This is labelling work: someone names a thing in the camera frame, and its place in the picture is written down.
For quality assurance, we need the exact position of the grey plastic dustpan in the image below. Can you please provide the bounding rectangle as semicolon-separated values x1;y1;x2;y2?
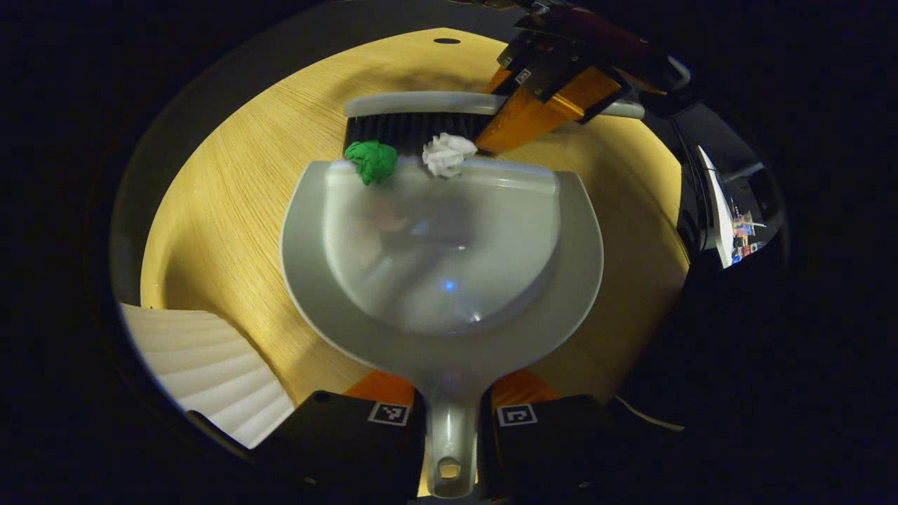
279;156;605;500

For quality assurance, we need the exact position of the white paper ball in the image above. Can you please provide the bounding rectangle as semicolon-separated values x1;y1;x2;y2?
422;133;478;179

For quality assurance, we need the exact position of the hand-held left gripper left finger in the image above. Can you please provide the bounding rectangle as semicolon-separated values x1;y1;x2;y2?
270;370;427;505

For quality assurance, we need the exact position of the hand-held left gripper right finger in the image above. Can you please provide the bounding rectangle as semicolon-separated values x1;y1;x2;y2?
479;369;636;500

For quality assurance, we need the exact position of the white board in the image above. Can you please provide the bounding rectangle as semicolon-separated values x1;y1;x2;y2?
697;145;735;269

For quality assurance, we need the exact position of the small grey broom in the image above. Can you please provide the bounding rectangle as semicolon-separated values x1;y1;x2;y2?
342;91;646;159

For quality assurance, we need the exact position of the green paper ball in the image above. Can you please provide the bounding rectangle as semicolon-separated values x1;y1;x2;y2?
344;140;398;186

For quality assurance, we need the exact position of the white cable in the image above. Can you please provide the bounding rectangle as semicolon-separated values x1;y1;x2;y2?
610;395;685;432

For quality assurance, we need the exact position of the white ribbed garbage bin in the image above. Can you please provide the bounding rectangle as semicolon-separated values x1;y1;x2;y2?
118;303;295;450

